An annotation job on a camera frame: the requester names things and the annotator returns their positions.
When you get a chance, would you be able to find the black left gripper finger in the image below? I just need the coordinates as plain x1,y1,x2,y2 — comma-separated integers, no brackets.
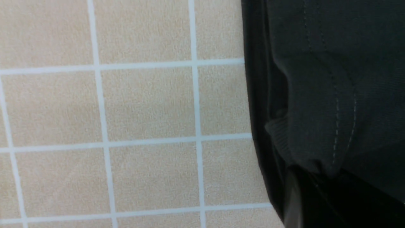
283,166,405,228

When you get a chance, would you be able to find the dark gray long-sleeved shirt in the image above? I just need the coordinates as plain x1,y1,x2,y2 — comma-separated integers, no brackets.
242,0,405,224

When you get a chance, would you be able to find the beige grid tablecloth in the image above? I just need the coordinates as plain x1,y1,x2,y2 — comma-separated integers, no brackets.
1,0,283,228

